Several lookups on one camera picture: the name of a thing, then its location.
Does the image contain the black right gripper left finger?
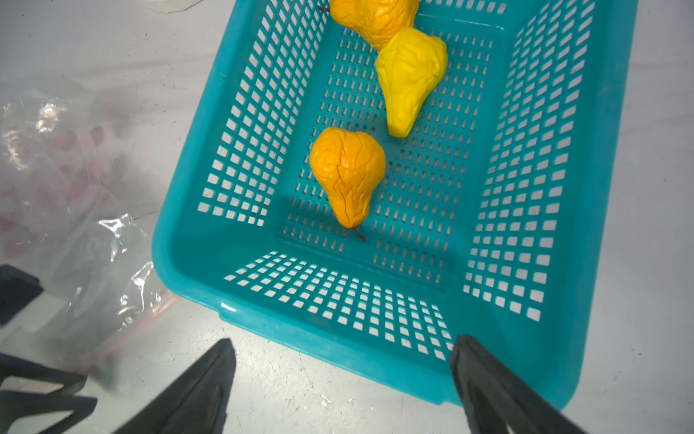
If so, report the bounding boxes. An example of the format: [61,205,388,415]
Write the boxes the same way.
[117,338,237,433]

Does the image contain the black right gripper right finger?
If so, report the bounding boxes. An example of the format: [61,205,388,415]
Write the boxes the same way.
[449,336,583,433]

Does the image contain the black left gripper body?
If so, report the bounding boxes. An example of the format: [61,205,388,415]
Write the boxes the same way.
[0,264,43,326]

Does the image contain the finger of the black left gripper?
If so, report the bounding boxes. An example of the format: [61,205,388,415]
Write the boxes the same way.
[1,354,88,395]
[1,391,98,434]

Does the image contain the clear zip-top plastic bag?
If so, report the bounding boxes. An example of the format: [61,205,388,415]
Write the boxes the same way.
[1,78,175,372]

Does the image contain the orange pear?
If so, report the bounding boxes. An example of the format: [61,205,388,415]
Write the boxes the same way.
[309,127,386,241]
[318,0,420,51]

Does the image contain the yellow pear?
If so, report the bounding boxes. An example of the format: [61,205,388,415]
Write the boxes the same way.
[376,28,448,139]

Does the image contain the teal plastic basket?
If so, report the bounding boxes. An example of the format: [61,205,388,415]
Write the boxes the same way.
[152,0,638,409]

